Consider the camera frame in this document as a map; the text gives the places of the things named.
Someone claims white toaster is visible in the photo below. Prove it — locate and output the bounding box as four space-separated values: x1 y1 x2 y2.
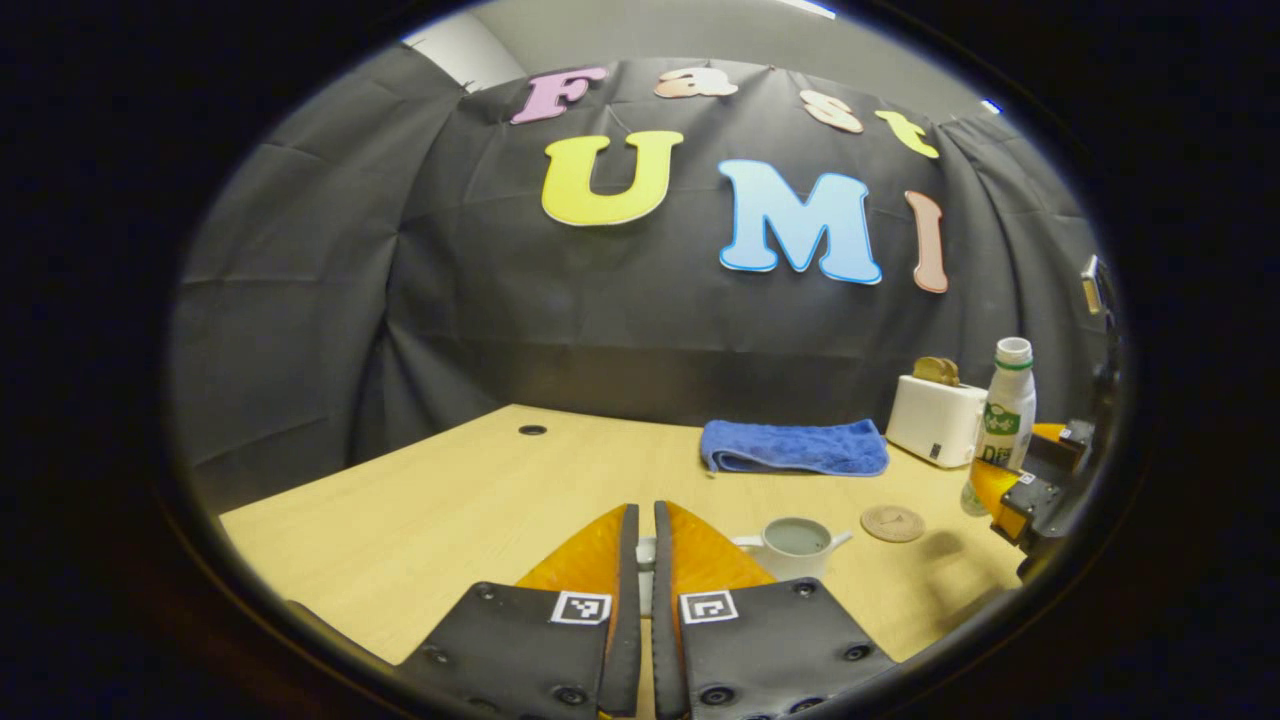
886 374 989 469

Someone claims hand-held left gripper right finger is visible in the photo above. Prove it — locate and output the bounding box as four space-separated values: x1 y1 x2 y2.
652 500 898 720

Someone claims white water bottle green label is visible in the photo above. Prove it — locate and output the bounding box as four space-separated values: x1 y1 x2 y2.
960 337 1037 518

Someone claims white teacup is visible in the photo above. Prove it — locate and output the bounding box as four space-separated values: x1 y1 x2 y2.
732 517 854 583

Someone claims blue towel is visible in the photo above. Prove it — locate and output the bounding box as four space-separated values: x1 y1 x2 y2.
699 418 890 478

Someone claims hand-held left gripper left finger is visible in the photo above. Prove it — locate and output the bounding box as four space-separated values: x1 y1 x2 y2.
400 503 642 720

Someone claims round wooden coaster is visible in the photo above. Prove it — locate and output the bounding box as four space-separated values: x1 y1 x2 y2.
860 504 927 544

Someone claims black backdrop cloth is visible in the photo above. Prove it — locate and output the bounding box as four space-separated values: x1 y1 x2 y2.
170 57 1121 516

